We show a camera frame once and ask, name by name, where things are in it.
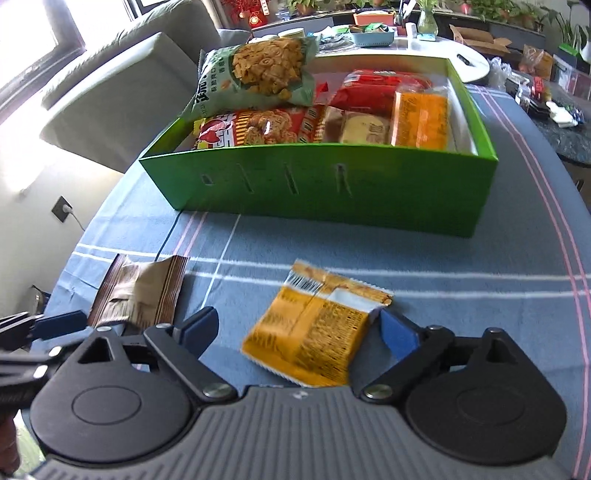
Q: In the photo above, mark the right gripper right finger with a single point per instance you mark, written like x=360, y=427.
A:
x=417, y=351

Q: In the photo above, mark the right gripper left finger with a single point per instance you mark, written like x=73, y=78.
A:
x=180, y=348

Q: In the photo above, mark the brown snack packet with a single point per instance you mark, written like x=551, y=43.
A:
x=138, y=294

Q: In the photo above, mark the orange snack packet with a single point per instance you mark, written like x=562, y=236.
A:
x=315, y=325

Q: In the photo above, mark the red snack bag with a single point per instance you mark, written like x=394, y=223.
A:
x=373, y=92

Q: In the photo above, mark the green chip snack bag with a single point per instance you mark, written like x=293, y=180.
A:
x=255, y=75

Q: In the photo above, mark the blue striped tablecloth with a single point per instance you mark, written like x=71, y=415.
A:
x=526, y=269

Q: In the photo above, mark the green cardboard box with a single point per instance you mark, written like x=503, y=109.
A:
x=414, y=189

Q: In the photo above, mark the orange packet in box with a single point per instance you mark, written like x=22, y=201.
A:
x=420, y=120

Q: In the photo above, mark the beige cookie packet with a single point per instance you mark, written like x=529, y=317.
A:
x=348, y=127

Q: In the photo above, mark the beige sofa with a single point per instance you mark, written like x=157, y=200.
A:
x=108, y=105

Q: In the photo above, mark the red tomato chip bag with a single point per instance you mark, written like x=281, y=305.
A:
x=258, y=127

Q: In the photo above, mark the dark marble coffee table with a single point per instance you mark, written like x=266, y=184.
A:
x=572, y=143

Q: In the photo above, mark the white round table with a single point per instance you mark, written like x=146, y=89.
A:
x=441, y=56

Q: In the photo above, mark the blue plastic basket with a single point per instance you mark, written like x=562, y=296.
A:
x=372, y=36

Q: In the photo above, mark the open cardboard box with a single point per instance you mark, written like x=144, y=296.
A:
x=481, y=41

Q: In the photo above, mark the glass vase with plant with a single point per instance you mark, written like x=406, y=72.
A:
x=427, y=24

